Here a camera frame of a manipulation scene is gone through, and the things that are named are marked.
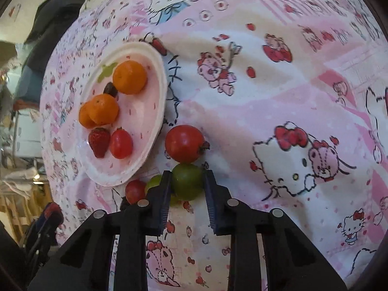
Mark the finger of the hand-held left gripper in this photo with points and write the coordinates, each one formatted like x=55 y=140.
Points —
x=45 y=221

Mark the round red tomato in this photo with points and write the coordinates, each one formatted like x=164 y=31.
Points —
x=184 y=143

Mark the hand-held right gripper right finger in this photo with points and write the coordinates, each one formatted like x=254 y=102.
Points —
x=210 y=204

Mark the oblong red cherry tomato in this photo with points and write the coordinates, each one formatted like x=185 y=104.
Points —
x=121 y=143

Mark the small dark fruit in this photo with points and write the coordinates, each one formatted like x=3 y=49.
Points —
x=110 y=89

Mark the green tomato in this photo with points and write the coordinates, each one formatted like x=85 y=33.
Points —
x=187 y=181
x=153 y=183

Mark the black jacket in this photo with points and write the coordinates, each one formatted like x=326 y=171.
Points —
x=51 y=21

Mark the orange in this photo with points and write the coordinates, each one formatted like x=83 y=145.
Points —
x=103 y=109
x=84 y=115
x=129 y=77

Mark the pink strawberry-shaped plate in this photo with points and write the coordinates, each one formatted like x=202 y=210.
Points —
x=133 y=112

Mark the pink cartoon printed blanket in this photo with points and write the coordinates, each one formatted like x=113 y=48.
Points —
x=257 y=112

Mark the red white wall sticker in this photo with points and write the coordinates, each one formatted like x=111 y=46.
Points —
x=13 y=10

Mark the red strawberry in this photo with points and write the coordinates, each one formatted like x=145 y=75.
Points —
x=99 y=142

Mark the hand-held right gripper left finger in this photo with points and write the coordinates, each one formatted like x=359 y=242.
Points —
x=163 y=201

